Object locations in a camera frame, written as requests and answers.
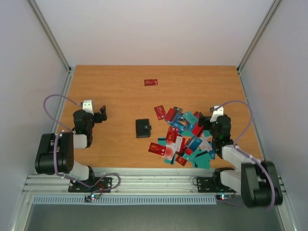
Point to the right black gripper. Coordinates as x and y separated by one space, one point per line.
206 121

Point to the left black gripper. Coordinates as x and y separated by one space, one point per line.
99 119

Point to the black leather card holder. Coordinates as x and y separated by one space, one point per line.
143 128

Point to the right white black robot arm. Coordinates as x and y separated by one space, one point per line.
256 180

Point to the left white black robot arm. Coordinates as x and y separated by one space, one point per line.
55 154

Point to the teal card upper pile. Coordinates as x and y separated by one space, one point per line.
191 118

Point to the red black stripe card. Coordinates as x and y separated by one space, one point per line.
197 130

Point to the blue striped card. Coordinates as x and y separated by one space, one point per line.
192 144

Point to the red VIP card upper pile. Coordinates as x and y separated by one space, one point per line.
171 135

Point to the teal card bottom right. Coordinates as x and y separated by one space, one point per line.
202 162

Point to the red card bottom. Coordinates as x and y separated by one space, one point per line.
182 161

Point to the teal card bottom left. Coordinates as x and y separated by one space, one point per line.
171 162

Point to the lone red card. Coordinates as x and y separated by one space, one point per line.
150 82

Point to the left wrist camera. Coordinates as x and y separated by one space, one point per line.
87 106

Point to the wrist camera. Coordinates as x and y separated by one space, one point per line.
87 106
216 112

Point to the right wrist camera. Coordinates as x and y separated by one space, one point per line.
216 112

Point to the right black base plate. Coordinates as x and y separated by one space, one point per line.
209 185

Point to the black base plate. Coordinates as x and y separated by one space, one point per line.
105 184
209 185

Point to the grey slotted cable duct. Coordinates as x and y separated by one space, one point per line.
125 200

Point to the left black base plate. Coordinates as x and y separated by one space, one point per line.
105 184

